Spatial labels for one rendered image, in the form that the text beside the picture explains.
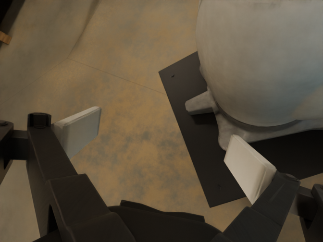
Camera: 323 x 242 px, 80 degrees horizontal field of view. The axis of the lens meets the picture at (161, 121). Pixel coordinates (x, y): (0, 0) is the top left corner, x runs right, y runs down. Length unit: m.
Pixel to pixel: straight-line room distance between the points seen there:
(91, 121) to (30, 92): 1.65
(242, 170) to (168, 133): 0.90
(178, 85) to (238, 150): 0.26
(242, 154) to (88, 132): 0.13
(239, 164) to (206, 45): 0.10
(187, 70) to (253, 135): 0.19
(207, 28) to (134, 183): 1.01
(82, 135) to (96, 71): 1.28
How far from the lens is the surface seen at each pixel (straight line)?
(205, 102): 0.35
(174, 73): 0.43
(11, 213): 1.76
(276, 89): 0.18
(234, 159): 0.19
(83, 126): 0.16
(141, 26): 1.43
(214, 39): 0.17
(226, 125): 0.35
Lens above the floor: 1.00
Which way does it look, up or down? 67 degrees down
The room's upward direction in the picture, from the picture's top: 57 degrees counter-clockwise
